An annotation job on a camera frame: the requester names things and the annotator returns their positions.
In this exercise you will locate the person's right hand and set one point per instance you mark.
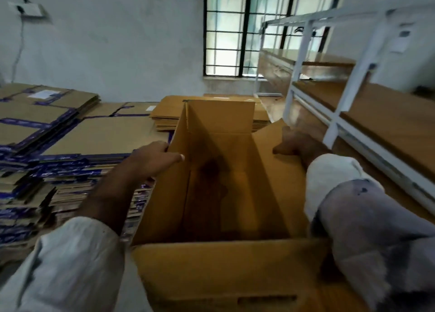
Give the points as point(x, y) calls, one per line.
point(299, 145)

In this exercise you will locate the person's left hand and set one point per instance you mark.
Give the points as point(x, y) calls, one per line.
point(153, 160)

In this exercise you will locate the stack of brown boxes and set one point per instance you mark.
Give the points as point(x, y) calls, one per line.
point(166, 111)

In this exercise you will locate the stack of cardboard boxes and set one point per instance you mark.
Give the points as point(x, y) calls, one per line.
point(30, 115)
point(102, 138)

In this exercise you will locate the brown cardboard box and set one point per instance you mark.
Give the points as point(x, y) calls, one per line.
point(224, 254)

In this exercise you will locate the person's left forearm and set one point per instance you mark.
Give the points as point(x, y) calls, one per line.
point(112, 196)

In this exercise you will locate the person's right forearm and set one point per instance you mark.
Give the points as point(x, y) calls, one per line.
point(314, 159)

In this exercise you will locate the person's light grey shirt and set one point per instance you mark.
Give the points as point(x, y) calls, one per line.
point(367, 220)

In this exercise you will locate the wooden table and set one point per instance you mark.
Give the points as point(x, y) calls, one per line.
point(272, 108)

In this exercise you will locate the white metal shelf rack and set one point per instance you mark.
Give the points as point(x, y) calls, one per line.
point(360, 57)

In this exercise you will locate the black framed window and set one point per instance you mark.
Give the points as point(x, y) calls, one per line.
point(228, 26)

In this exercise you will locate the white wall device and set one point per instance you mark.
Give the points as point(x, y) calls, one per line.
point(401, 40)

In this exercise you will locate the white wall socket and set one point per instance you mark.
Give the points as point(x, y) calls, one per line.
point(27, 9)

